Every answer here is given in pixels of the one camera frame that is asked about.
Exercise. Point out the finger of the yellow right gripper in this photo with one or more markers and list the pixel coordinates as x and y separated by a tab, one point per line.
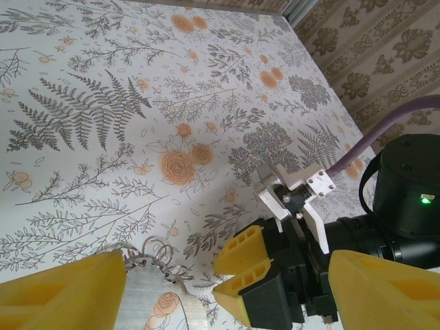
261	302
247	254

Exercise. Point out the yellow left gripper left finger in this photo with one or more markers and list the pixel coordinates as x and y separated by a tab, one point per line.
51	295

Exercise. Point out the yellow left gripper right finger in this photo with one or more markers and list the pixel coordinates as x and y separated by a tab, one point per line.
385	295

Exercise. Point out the floral patterned table cover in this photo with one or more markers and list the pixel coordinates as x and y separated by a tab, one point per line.
103	172

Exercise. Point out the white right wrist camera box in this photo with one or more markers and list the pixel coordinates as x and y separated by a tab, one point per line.
295	180

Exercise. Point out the aluminium frame post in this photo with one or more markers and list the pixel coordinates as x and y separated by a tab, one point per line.
297	10

